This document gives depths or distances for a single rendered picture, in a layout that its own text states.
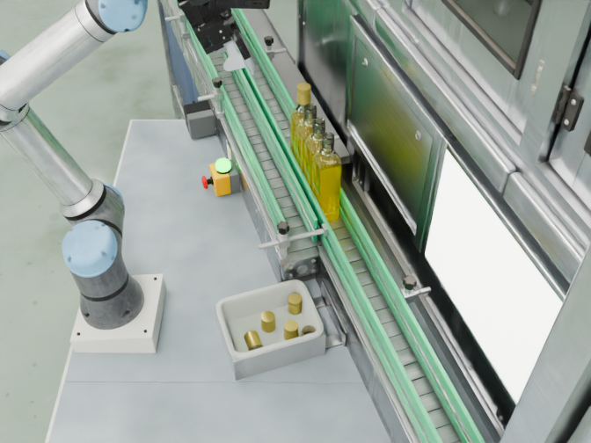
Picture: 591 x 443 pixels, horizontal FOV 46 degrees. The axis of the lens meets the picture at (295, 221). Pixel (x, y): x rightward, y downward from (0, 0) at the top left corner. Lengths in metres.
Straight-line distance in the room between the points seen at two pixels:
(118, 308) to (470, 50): 0.96
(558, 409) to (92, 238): 1.23
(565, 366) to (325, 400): 1.16
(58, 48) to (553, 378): 0.99
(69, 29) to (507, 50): 0.72
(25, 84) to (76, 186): 0.38
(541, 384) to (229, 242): 1.45
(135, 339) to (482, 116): 0.92
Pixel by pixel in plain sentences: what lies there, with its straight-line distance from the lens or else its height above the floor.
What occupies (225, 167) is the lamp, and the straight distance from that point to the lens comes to 2.00.
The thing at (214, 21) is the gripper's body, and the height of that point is 1.46.
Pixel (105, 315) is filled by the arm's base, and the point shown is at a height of 0.85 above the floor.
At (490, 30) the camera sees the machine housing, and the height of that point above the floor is 1.54.
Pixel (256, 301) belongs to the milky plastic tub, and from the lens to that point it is 1.72.
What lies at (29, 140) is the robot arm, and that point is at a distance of 1.57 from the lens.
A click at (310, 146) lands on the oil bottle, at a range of 1.70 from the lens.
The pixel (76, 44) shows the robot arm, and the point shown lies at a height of 1.53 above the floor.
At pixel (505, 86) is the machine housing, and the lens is 1.25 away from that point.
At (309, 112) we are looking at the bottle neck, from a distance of 1.71.
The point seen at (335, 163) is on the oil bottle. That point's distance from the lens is 1.66.
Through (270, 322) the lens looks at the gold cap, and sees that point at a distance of 1.68.
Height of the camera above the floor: 2.18
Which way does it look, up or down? 46 degrees down
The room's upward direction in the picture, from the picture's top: straight up
